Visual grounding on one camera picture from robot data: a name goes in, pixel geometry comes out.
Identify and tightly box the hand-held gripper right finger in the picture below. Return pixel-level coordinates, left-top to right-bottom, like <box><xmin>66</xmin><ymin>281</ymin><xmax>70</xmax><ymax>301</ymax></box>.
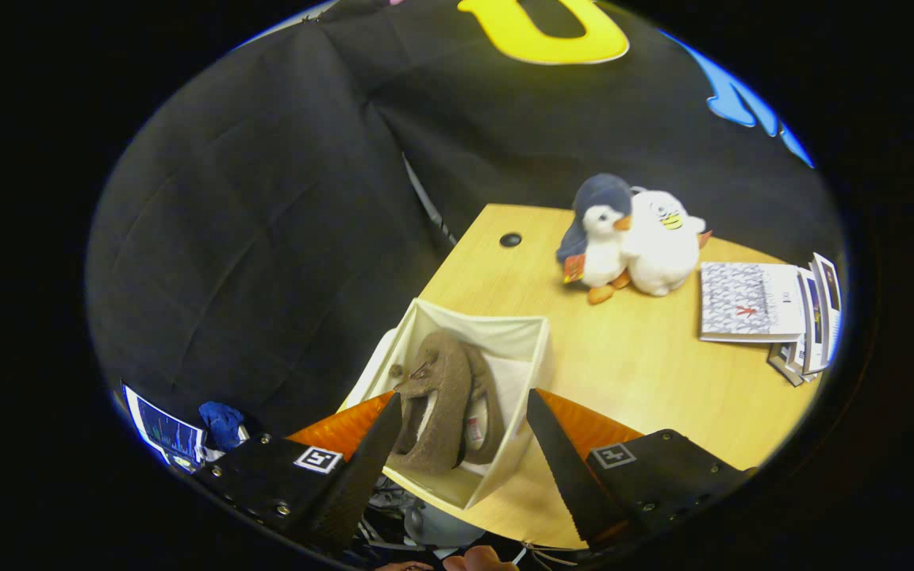
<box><xmin>526</xmin><ymin>389</ymin><xmax>751</xmax><ymax>550</ymax></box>

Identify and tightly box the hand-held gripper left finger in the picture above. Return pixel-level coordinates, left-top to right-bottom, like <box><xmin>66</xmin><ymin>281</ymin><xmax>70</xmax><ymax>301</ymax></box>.
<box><xmin>195</xmin><ymin>392</ymin><xmax>404</xmax><ymax>556</ymax></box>

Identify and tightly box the brown fuzzy shoe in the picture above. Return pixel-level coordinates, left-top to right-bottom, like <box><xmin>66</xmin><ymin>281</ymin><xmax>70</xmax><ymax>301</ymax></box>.
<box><xmin>384</xmin><ymin>329</ymin><xmax>474</xmax><ymax>477</ymax></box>
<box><xmin>457</xmin><ymin>347</ymin><xmax>507</xmax><ymax>466</ymax></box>

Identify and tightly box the beige fabric storage box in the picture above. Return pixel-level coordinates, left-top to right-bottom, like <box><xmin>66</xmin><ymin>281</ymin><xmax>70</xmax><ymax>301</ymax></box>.
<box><xmin>338</xmin><ymin>297</ymin><xmax>553</xmax><ymax>511</ymax></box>

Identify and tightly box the blue cloth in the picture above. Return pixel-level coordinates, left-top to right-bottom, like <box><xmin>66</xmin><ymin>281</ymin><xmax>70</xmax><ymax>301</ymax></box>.
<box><xmin>198</xmin><ymin>401</ymin><xmax>248</xmax><ymax>453</ymax></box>

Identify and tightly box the blue printed paper sheet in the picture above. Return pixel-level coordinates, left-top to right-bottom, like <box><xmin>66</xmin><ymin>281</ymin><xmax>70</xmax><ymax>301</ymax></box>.
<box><xmin>121</xmin><ymin>383</ymin><xmax>208</xmax><ymax>474</ymax></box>

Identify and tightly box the grey penguin plush toy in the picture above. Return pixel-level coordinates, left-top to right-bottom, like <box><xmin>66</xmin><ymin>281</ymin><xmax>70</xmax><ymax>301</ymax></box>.
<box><xmin>556</xmin><ymin>174</ymin><xmax>634</xmax><ymax>306</ymax></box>

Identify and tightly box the white duck plush toy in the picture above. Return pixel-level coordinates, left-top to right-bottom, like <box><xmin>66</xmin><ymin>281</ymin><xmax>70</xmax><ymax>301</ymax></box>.
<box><xmin>622</xmin><ymin>190</ymin><xmax>712</xmax><ymax>297</ymax></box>

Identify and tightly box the grey patterned book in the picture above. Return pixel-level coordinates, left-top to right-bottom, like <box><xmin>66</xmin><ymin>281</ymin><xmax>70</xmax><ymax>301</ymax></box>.
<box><xmin>699</xmin><ymin>262</ymin><xmax>807</xmax><ymax>343</ymax></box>

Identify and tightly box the white book with black print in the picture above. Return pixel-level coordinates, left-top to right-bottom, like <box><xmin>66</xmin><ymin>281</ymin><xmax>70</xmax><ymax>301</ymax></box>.
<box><xmin>786</xmin><ymin>337</ymin><xmax>819</xmax><ymax>383</ymax></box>

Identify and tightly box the white book with blue picture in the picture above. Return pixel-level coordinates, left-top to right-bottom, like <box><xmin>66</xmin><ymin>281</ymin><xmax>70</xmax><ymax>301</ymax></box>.
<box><xmin>797</xmin><ymin>268</ymin><xmax>829</xmax><ymax>375</ymax></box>

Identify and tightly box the white book with dark picture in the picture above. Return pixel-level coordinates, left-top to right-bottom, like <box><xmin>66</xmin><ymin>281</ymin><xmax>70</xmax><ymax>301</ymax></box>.
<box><xmin>812</xmin><ymin>252</ymin><xmax>844</xmax><ymax>367</ymax></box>

